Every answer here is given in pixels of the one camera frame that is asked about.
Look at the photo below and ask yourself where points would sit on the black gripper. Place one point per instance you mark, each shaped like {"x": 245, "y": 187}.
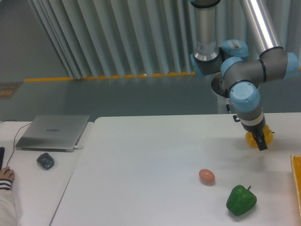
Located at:
{"x": 255, "y": 127}

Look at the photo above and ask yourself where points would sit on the yellow bell pepper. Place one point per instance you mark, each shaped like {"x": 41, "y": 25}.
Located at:
{"x": 268, "y": 133}

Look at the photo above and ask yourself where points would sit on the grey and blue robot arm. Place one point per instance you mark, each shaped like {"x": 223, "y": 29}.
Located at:
{"x": 240, "y": 78}

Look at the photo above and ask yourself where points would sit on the white sleeved forearm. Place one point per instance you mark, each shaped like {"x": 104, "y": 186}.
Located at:
{"x": 8, "y": 215}

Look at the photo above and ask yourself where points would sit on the yellow basket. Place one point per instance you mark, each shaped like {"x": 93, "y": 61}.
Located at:
{"x": 296, "y": 170}

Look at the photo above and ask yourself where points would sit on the green bell pepper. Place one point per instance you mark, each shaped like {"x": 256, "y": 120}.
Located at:
{"x": 241, "y": 200}

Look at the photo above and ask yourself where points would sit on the person's hand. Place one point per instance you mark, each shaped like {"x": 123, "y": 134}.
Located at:
{"x": 7, "y": 174}

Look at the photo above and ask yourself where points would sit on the brown egg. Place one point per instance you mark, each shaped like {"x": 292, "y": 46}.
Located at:
{"x": 206, "y": 176}

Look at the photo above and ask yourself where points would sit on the silver laptop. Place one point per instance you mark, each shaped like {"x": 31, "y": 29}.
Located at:
{"x": 57, "y": 133}

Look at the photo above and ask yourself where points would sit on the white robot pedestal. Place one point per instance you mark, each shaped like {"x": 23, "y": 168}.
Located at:
{"x": 218, "y": 87}

